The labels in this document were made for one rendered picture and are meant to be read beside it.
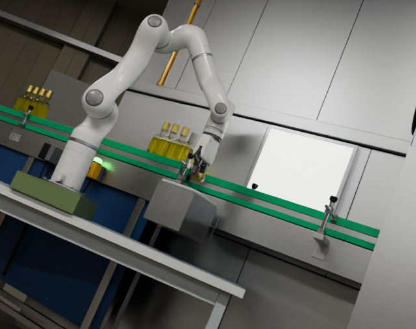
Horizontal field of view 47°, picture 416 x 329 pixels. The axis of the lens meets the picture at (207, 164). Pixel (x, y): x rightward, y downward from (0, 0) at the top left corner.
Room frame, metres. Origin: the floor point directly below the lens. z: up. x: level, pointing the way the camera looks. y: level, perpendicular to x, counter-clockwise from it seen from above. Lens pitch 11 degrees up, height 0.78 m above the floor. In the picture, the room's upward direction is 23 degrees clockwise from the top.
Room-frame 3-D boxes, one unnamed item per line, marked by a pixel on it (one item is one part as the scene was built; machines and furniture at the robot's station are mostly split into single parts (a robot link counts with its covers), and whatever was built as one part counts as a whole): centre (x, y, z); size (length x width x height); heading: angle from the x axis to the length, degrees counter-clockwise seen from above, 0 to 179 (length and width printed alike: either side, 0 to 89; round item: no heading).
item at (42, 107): (2.75, 1.01, 1.19); 0.06 x 0.06 x 0.28; 60
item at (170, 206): (1.94, 0.01, 0.92); 0.27 x 0.17 x 0.15; 150
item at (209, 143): (1.87, 0.03, 1.19); 0.10 x 0.07 x 0.11; 148
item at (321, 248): (1.74, -0.48, 1.07); 0.17 x 0.05 x 0.23; 150
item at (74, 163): (1.91, 0.48, 0.91); 0.19 x 0.19 x 0.18
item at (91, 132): (1.94, 0.49, 1.13); 0.19 x 0.12 x 0.24; 175
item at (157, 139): (2.32, 0.26, 1.16); 0.06 x 0.06 x 0.21; 60
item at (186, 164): (2.06, 0.07, 1.12); 0.17 x 0.03 x 0.12; 150
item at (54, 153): (2.36, 0.72, 0.96); 0.08 x 0.08 x 0.08; 60
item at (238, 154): (2.21, -0.18, 1.32); 0.90 x 0.03 x 0.34; 60
